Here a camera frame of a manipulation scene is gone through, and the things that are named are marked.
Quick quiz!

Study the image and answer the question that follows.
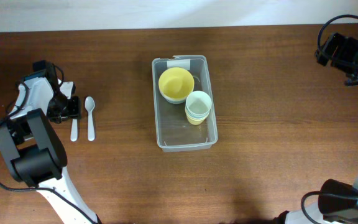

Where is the yellow plastic cup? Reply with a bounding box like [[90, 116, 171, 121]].
[[186, 114, 206, 126]]

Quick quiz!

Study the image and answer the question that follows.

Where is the green plastic cup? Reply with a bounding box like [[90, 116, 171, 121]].
[[185, 108, 210, 121]]

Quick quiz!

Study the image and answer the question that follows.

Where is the yellow plastic bowl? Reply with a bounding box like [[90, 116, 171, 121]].
[[158, 67, 195, 95]]

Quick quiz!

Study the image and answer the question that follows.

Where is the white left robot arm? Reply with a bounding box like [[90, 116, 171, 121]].
[[0, 60, 100, 223]]

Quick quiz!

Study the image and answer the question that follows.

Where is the white plastic spoon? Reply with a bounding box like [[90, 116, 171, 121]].
[[85, 96, 96, 141]]

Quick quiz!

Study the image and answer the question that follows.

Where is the white plastic cup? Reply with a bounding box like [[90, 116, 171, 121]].
[[185, 91, 213, 118]]

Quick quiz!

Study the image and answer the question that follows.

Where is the clear plastic container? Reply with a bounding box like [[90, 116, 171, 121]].
[[152, 55, 218, 152]]

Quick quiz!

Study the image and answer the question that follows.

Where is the white plastic fork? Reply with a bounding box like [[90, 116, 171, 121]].
[[70, 119, 78, 142]]

